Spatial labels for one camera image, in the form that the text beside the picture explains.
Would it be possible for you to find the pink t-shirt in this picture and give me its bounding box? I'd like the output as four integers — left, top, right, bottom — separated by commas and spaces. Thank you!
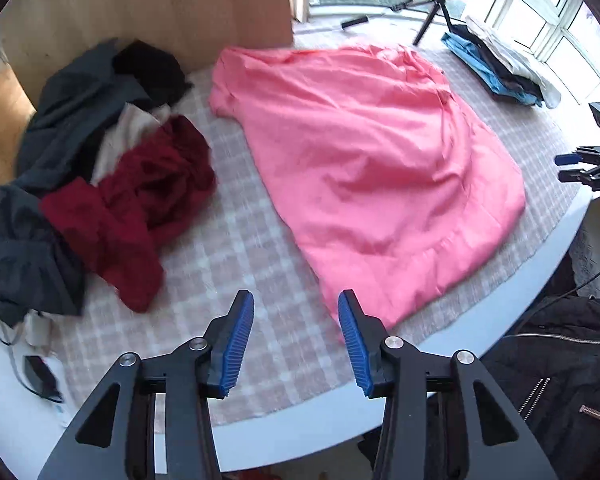
209, 44, 527, 331

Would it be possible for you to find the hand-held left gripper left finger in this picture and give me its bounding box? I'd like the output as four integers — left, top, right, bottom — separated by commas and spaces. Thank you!
37, 289, 256, 480

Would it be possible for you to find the black tripod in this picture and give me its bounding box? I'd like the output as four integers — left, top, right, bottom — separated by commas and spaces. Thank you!
390, 0, 468, 47

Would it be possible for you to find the pine plank panel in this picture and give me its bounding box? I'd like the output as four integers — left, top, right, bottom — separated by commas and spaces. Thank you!
0, 55, 36, 291

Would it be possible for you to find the light wooden board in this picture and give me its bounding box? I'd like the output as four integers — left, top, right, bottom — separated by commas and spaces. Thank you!
0, 0, 296, 101

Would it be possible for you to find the pink plaid blanket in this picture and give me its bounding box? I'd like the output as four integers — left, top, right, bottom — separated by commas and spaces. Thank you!
50, 25, 588, 428

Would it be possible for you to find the dark grey garment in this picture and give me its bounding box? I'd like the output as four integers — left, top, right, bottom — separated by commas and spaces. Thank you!
0, 40, 181, 328

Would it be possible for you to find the person's black jacket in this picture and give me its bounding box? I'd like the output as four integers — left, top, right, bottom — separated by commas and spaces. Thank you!
480, 295, 600, 480

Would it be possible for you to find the black folded garment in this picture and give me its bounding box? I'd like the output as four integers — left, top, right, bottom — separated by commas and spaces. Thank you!
452, 24, 543, 101

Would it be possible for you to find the white lace cloth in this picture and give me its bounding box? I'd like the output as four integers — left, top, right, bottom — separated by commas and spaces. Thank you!
570, 195, 600, 301

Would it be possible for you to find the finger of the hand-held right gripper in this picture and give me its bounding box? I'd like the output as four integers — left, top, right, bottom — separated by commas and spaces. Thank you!
558, 164, 600, 188
554, 145, 600, 167

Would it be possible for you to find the beige knit garment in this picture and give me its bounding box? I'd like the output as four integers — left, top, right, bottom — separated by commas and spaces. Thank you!
90, 102, 173, 186

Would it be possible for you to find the dark red garment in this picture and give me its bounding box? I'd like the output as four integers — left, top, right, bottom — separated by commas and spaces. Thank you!
40, 115, 217, 313

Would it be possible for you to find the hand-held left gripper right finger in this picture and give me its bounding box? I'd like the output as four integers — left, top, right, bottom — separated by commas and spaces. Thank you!
337, 289, 558, 480

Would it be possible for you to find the white folded garment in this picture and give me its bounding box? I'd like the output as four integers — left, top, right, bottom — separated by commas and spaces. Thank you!
462, 14, 561, 108

